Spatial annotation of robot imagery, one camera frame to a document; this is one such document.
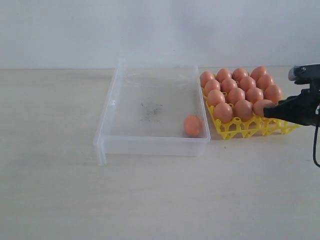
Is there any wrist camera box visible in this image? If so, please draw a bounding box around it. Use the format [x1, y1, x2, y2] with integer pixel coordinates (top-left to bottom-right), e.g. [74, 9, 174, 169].
[288, 63, 320, 85]

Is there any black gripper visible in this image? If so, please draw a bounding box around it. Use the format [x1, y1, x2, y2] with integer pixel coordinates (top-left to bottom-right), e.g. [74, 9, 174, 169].
[263, 82, 320, 125]

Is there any brown egg frontmost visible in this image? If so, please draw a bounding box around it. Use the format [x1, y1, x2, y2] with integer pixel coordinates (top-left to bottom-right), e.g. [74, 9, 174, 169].
[253, 99, 275, 118]

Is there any clear plastic bin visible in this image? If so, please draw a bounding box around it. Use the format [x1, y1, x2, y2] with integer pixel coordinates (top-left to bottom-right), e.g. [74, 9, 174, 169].
[94, 58, 211, 166]

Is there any brown egg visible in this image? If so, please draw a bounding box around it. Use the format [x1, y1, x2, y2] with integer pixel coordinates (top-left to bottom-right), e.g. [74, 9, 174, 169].
[245, 87, 264, 104]
[203, 79, 221, 96]
[250, 66, 268, 82]
[227, 87, 246, 105]
[183, 114, 202, 137]
[238, 76, 256, 92]
[221, 78, 238, 94]
[216, 68, 232, 83]
[199, 71, 216, 88]
[231, 67, 249, 82]
[233, 99, 253, 122]
[207, 89, 226, 107]
[213, 102, 234, 124]
[264, 84, 283, 104]
[256, 74, 275, 91]

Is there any yellow plastic egg tray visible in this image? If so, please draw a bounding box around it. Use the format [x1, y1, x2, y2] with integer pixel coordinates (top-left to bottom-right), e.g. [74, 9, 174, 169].
[202, 82, 299, 139]

